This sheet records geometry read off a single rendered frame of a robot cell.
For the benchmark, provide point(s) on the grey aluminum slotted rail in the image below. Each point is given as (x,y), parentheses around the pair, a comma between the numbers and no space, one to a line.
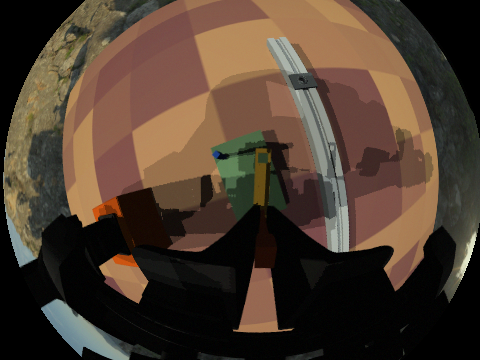
(321,140)

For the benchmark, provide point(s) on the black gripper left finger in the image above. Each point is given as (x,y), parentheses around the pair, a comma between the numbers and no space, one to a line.
(224,269)

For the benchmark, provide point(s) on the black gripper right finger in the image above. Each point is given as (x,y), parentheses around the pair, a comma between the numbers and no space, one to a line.
(303,267)

